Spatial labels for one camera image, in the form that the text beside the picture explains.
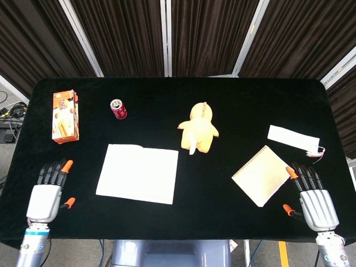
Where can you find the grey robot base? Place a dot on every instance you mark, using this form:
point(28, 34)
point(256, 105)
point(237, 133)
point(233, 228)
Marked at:
point(169, 253)

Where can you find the yellow plush duck toy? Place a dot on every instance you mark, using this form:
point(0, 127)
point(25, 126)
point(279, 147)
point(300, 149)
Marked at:
point(198, 130)

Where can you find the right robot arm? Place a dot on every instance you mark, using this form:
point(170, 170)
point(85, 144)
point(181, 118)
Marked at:
point(332, 249)

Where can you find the white book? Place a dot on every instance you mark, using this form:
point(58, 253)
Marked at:
point(138, 173)

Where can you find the white bookmark with tassel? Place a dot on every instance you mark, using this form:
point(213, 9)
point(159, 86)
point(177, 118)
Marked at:
point(293, 137)

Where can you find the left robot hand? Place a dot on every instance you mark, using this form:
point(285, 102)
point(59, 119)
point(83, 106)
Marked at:
point(44, 198)

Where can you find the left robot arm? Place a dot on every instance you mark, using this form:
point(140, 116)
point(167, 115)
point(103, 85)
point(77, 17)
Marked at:
point(32, 244)

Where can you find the red soda can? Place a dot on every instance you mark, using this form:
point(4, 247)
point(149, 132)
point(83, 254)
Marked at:
point(119, 109)

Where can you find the black table cloth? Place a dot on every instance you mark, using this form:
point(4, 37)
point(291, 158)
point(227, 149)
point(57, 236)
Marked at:
point(178, 217)

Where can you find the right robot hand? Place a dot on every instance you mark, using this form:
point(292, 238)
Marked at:
point(317, 204)

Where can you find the orange biscuit box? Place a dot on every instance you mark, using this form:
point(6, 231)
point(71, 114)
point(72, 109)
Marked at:
point(65, 116)

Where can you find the dark brown curtain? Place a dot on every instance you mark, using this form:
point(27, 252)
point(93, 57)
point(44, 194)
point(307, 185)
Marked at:
point(125, 36)

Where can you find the beige spiral notepad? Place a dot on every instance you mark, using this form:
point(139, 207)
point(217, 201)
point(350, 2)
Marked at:
point(262, 175)

